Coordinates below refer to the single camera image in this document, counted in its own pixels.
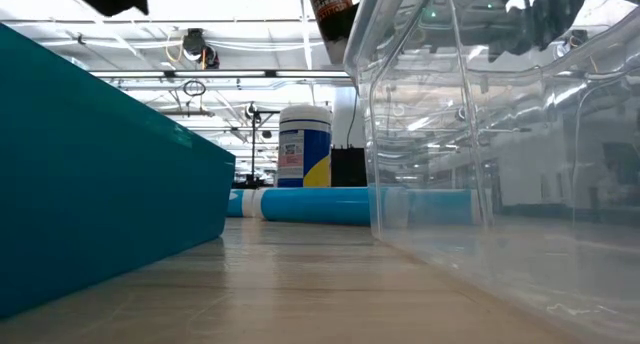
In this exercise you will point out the Lysol wipes canister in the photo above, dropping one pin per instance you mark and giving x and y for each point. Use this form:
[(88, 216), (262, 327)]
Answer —
[(315, 154)]

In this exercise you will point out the black light stand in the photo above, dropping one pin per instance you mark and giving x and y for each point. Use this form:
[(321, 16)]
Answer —
[(253, 144)]

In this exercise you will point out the teal plastic bin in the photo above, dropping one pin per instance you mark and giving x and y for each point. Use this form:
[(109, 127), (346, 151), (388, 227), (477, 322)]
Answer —
[(100, 184)]

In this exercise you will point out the clear plastic container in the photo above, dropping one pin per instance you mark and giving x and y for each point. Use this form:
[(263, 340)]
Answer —
[(500, 184)]

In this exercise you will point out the overhead camera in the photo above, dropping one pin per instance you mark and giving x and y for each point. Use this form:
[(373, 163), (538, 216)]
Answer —
[(197, 46)]

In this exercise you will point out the black aluminium table frame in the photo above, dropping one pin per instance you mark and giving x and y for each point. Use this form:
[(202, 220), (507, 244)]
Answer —
[(225, 74)]

